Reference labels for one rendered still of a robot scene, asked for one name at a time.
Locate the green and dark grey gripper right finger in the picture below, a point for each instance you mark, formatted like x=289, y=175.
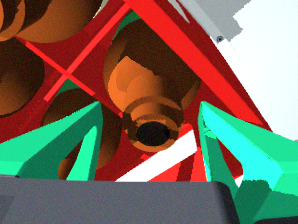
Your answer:
x=269, y=188

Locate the red crate with dividers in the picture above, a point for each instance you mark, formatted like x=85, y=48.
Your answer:
x=184, y=35

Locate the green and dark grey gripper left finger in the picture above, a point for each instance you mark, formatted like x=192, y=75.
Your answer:
x=38, y=154

